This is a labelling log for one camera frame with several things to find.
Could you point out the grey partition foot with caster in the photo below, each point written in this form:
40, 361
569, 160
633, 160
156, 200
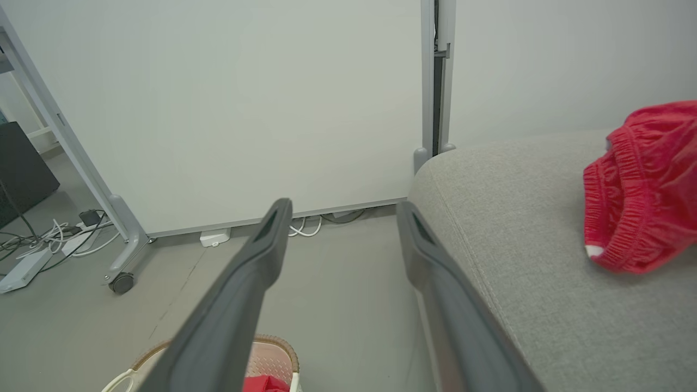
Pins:
130, 239

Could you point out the red jersey with black print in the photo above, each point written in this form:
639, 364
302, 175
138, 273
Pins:
267, 384

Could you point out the red shorts with white stripe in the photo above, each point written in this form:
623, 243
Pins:
642, 190

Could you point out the black cabinet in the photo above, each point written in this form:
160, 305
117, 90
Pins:
22, 174

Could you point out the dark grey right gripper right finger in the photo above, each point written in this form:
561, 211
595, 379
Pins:
452, 321

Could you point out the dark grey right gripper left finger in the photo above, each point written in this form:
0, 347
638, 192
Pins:
239, 305

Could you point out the white plastic laundry basket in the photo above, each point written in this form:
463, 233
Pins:
272, 356

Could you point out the long white power strip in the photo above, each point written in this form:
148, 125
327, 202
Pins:
24, 270

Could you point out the black caster wheel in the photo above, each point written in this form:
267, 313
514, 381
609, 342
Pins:
122, 283

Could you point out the large white partition panel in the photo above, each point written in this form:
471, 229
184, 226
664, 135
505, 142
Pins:
245, 109

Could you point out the grey upright partition foot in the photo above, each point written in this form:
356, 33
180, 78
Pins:
447, 147
421, 160

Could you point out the black plug adapter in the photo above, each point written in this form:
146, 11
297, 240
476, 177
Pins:
90, 218

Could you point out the grey fabric sofa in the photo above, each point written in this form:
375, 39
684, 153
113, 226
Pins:
544, 272

